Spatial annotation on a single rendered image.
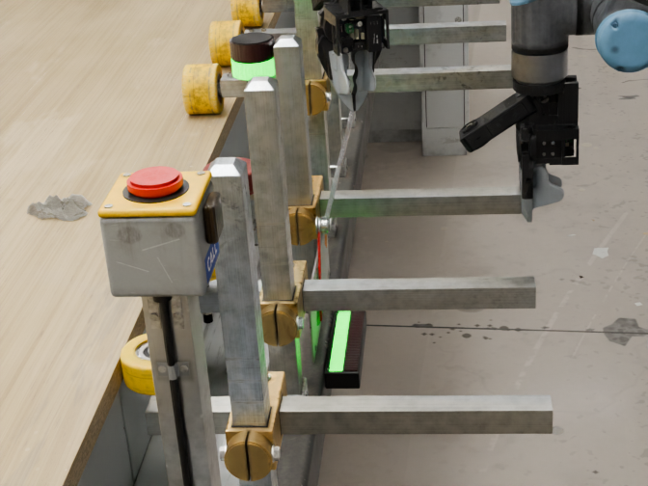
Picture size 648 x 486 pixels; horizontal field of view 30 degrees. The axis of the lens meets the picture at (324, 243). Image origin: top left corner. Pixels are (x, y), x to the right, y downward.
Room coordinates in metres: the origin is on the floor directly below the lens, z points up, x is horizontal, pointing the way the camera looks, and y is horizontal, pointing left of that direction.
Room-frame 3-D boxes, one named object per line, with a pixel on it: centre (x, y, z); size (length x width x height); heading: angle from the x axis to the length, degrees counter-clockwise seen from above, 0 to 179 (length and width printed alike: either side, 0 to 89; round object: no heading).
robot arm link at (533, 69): (1.56, -0.31, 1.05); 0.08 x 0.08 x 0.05
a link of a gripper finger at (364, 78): (1.56, -0.07, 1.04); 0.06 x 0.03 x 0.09; 14
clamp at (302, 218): (1.58, 0.03, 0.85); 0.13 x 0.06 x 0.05; 173
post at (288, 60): (1.56, 0.03, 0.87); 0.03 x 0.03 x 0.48; 83
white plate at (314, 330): (1.52, 0.01, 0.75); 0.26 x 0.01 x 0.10; 173
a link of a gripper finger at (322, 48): (1.57, -0.03, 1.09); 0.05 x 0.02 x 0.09; 104
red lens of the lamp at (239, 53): (1.56, 0.08, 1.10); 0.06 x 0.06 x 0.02
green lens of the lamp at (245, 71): (1.56, 0.08, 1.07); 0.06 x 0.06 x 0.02
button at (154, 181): (0.80, 0.12, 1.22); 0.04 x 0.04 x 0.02
